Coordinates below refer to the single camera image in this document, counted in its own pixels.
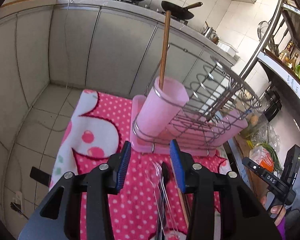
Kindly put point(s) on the steel kettle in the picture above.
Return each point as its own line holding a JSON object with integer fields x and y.
{"x": 209, "y": 32}

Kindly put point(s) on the pink polka dot blanket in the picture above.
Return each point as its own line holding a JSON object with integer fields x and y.
{"x": 99, "y": 126}

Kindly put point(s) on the black plastic spoon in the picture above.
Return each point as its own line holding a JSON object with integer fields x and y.
{"x": 164, "y": 181}

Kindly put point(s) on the orange white food bag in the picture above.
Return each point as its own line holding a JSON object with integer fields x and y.
{"x": 262, "y": 157}

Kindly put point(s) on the glass bottle on shelf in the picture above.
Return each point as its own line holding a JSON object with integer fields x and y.
{"x": 284, "y": 56}

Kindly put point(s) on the wire utensil drying rack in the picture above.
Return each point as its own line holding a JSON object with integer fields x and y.
{"x": 214, "y": 90}

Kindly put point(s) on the person's right hand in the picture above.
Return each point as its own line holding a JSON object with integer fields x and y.
{"x": 277, "y": 212}

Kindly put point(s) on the black wok wooden handle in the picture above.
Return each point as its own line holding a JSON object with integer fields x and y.
{"x": 181, "y": 13}

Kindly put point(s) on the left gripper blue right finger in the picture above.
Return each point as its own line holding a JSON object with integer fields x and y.
{"x": 242, "y": 214}

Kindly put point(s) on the clear plastic bag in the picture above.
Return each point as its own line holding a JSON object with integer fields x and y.
{"x": 266, "y": 134}

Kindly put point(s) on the glass bowl of vegetables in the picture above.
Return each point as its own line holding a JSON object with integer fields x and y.
{"x": 256, "y": 119}

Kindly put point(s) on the right pink plastic cup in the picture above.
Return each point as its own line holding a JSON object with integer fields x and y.
{"x": 227, "y": 128}

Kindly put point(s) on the clear plastic fork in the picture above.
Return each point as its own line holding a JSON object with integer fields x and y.
{"x": 154, "y": 176}

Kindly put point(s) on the green onions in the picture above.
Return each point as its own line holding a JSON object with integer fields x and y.
{"x": 273, "y": 154}

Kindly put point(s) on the pink plastic cup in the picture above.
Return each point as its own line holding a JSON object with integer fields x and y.
{"x": 160, "y": 107}
{"x": 227, "y": 128}

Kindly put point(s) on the gas stove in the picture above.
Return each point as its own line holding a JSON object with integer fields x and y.
{"x": 154, "y": 5}

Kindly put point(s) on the wire skimmer strainer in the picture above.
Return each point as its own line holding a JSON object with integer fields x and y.
{"x": 261, "y": 29}

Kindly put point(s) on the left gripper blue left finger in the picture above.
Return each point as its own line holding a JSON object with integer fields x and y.
{"x": 58, "y": 215}

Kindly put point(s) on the left pink plastic cup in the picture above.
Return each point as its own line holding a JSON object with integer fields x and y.
{"x": 160, "y": 107}

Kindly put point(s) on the light wooden chopstick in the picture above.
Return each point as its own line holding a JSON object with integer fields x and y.
{"x": 185, "y": 207}
{"x": 164, "y": 49}

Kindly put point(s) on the black blender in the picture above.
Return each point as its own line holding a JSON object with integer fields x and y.
{"x": 273, "y": 104}

